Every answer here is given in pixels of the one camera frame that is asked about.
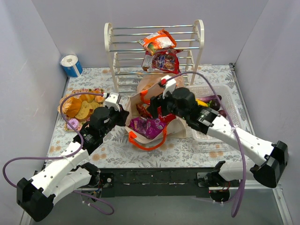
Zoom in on large red snack bag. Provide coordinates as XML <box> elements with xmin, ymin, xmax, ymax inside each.
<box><xmin>135</xmin><ymin>103</ymin><xmax>179</xmax><ymax>124</ymax></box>

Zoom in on peach plastic grocery bag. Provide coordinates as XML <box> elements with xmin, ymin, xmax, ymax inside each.
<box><xmin>137</xmin><ymin>74</ymin><xmax>184</xmax><ymax>93</ymax></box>

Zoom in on purple snack bag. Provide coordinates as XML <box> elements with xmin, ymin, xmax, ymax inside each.
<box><xmin>129</xmin><ymin>117</ymin><xmax>167</xmax><ymax>139</ymax></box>

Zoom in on canvas tote bag orange handles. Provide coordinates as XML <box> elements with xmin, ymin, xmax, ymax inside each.
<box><xmin>125</xmin><ymin>88</ymin><xmax>187</xmax><ymax>151</ymax></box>

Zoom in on orange snack packet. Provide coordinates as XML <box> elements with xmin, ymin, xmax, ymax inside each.
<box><xmin>137</xmin><ymin>29</ymin><xmax>177</xmax><ymax>55</ymax></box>

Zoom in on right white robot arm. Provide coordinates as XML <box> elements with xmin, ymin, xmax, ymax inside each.
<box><xmin>147</xmin><ymin>88</ymin><xmax>288</xmax><ymax>188</ymax></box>

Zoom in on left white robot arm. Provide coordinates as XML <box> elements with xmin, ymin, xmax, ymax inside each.
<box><xmin>16</xmin><ymin>107</ymin><xmax>129</xmax><ymax>222</ymax></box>

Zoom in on yellow squash toy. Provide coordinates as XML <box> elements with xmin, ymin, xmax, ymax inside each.
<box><xmin>196</xmin><ymin>99</ymin><xmax>209</xmax><ymax>107</ymax></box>

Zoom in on purple eggplant toy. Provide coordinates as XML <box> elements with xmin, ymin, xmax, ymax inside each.
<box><xmin>197</xmin><ymin>95</ymin><xmax>222</xmax><ymax>103</ymax></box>

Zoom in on pink donut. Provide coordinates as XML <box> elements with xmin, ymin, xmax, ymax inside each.
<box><xmin>67</xmin><ymin>118</ymin><xmax>80</xmax><ymax>130</ymax></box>

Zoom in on floral bread tray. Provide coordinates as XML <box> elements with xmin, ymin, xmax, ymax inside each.
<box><xmin>62</xmin><ymin>94</ymin><xmax>105</xmax><ymax>131</ymax></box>

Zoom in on bread loaf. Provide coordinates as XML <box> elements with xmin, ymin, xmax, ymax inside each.
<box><xmin>62</xmin><ymin>97</ymin><xmax>82</xmax><ymax>118</ymax></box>

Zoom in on red candy bag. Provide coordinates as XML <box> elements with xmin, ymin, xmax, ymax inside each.
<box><xmin>142</xmin><ymin>49</ymin><xmax>182</xmax><ymax>74</ymax></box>

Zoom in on dark plum toy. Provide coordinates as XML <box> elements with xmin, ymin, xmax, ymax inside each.
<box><xmin>218</xmin><ymin>110</ymin><xmax>227</xmax><ymax>118</ymax></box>

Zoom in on white plastic basket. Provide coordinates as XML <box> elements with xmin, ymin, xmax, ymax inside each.
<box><xmin>187</xmin><ymin>84</ymin><xmax>245</xmax><ymax>143</ymax></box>

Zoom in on white metal shelf rack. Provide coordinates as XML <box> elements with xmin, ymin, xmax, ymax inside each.
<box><xmin>104</xmin><ymin>20</ymin><xmax>205</xmax><ymax>93</ymax></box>

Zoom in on toilet paper roll blue wrap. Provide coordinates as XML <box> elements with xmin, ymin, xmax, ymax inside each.
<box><xmin>60</xmin><ymin>54</ymin><xmax>83</xmax><ymax>78</ymax></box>

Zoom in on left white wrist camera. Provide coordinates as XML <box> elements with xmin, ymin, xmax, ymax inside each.
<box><xmin>104</xmin><ymin>92</ymin><xmax>121</xmax><ymax>112</ymax></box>

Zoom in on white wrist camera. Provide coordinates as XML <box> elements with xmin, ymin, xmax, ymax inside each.
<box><xmin>104</xmin><ymin>92</ymin><xmax>121</xmax><ymax>112</ymax></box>
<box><xmin>158</xmin><ymin>77</ymin><xmax>176</xmax><ymax>99</ymax></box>

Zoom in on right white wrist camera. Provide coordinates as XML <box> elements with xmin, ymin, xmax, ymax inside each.
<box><xmin>158</xmin><ymin>77</ymin><xmax>176</xmax><ymax>99</ymax></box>

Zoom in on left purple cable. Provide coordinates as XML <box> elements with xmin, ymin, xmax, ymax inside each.
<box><xmin>2</xmin><ymin>91</ymin><xmax>115</xmax><ymax>215</ymax></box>

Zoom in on purple cable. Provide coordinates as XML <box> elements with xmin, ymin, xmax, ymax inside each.
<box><xmin>2</xmin><ymin>91</ymin><xmax>115</xmax><ymax>215</ymax></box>
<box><xmin>165</xmin><ymin>71</ymin><xmax>247</xmax><ymax>218</ymax></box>

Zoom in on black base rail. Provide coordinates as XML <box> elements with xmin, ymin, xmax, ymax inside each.
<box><xmin>72</xmin><ymin>167</ymin><xmax>240</xmax><ymax>199</ymax></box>

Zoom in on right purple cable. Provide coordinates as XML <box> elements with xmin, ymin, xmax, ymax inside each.
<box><xmin>165</xmin><ymin>71</ymin><xmax>247</xmax><ymax>218</ymax></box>

